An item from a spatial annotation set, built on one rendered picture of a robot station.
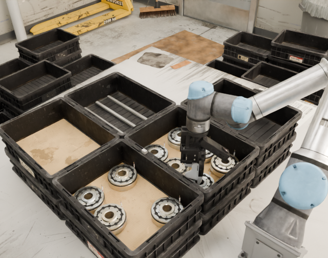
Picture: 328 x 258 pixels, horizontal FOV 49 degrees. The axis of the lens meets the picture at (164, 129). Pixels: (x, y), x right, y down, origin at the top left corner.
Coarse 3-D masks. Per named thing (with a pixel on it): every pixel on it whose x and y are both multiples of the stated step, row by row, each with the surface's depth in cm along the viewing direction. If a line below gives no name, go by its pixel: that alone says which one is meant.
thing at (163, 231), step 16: (112, 144) 130; (128, 144) 129; (64, 176) 118; (176, 176) 117; (64, 192) 112; (80, 208) 107; (192, 208) 107; (96, 224) 102; (176, 224) 104; (112, 240) 98; (128, 256) 95
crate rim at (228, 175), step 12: (180, 108) 147; (156, 120) 141; (132, 132) 135; (228, 132) 134; (252, 144) 128; (252, 156) 124; (168, 168) 120; (240, 168) 121; (228, 180) 118; (204, 192) 111
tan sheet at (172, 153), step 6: (162, 138) 147; (162, 144) 144; (168, 144) 144; (168, 150) 141; (174, 150) 141; (174, 156) 139; (180, 156) 139; (210, 162) 136; (204, 168) 133; (216, 180) 129
